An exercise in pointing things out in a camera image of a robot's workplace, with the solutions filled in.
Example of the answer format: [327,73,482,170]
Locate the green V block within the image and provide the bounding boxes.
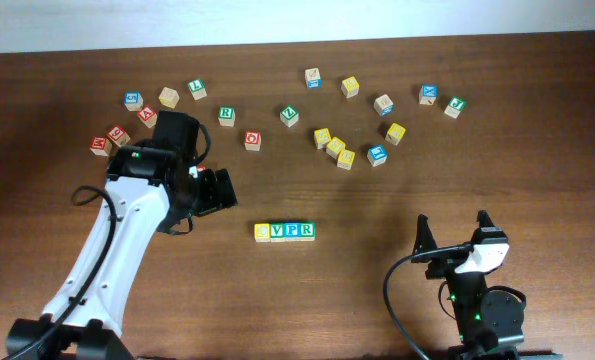
[270,223,285,242]

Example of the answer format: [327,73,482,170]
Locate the yellow cluster block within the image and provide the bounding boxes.
[326,137,346,160]
[314,128,331,149]

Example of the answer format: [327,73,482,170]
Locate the green Z block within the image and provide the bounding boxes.
[280,106,299,127]

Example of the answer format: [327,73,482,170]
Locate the yellow block right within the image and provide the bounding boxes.
[385,123,406,145]

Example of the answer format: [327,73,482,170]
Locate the blue D sided block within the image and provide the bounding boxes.
[373,94,394,116]

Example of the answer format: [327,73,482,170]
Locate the red 9 block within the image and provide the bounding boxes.
[107,126,130,147]

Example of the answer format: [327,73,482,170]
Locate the blue P block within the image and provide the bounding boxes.
[283,223,301,241]

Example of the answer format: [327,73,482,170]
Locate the green L block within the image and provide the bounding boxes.
[188,79,207,100]

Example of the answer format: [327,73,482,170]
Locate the red O block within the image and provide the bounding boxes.
[244,131,261,151]

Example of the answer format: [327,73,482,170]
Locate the red A block far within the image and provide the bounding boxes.
[137,106,158,128]

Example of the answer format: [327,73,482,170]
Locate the blue X block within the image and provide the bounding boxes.
[418,84,438,105]

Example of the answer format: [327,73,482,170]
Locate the yellow cluster block left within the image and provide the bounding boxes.
[314,128,331,149]

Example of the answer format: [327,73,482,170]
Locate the green J block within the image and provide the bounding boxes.
[444,97,467,119]

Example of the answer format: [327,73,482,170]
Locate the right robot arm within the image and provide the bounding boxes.
[412,210,526,359]

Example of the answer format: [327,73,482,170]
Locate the blue I block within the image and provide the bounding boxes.
[367,145,388,167]

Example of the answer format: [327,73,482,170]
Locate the blue S block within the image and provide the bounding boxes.
[123,92,144,112]

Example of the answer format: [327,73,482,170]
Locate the red M block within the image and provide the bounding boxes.
[89,136,112,156]

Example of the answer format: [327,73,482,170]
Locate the blue sided block top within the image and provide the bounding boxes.
[305,68,321,89]

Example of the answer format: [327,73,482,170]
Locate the yellow block top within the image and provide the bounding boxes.
[341,76,360,98]

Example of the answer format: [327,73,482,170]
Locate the green r block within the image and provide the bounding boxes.
[218,107,236,127]
[300,222,316,241]

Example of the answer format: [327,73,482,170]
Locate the plain wooden block left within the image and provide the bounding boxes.
[158,87,180,109]

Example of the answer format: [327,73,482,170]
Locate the yellow cluster block middle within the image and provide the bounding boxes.
[326,137,346,160]

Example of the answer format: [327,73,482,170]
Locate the yellow C block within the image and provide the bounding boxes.
[254,223,271,242]

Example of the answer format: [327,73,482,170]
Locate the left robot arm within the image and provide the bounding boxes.
[5,111,237,359]

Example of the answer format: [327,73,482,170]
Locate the yellow G block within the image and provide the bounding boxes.
[337,149,356,170]

